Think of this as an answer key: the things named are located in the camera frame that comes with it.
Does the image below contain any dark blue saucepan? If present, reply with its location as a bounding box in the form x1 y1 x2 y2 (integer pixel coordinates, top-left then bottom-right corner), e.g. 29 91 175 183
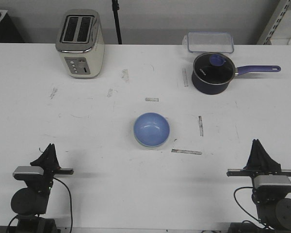
192 66 281 95

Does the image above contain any blue bowl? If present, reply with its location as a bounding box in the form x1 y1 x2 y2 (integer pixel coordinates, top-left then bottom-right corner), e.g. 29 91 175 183
133 112 170 146

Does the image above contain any black tripod pole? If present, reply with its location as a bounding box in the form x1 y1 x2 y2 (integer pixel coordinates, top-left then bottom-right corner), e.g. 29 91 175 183
112 0 122 45

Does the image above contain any clear plastic food container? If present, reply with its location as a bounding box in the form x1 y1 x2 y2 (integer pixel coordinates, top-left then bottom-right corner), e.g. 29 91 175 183
182 32 234 54

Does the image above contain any white slotted shelving rack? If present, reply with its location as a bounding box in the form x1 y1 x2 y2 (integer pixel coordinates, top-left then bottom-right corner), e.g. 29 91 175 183
256 0 291 45

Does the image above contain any black cable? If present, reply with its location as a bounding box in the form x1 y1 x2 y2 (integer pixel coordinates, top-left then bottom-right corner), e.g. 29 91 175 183
233 186 267 228
52 177 73 230

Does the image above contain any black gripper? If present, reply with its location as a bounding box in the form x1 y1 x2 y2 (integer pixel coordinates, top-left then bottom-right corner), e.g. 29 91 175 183
30 143 74 194
226 139 291 178

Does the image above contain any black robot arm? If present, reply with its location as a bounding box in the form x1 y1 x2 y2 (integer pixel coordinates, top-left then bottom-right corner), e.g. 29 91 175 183
226 139 291 233
6 143 74 233

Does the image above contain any silver two-slot toaster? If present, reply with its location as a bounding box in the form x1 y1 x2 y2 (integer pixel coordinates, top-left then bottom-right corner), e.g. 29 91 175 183
55 9 105 79

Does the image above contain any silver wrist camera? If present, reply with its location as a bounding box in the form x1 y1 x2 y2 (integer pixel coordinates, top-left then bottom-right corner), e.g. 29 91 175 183
253 175 291 193
13 166 44 181

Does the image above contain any glass pot lid blue knob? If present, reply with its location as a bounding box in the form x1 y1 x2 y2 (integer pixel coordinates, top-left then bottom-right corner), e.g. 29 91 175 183
194 52 236 84

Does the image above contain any left black cable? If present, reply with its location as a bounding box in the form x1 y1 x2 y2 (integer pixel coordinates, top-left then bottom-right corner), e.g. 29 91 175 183
52 177 73 230

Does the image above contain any green bowl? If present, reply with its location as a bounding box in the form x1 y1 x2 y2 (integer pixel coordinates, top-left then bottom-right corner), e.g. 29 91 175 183
135 138 169 150

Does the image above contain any right black cable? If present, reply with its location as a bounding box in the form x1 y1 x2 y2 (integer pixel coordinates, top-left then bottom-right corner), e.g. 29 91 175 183
233 186 267 228

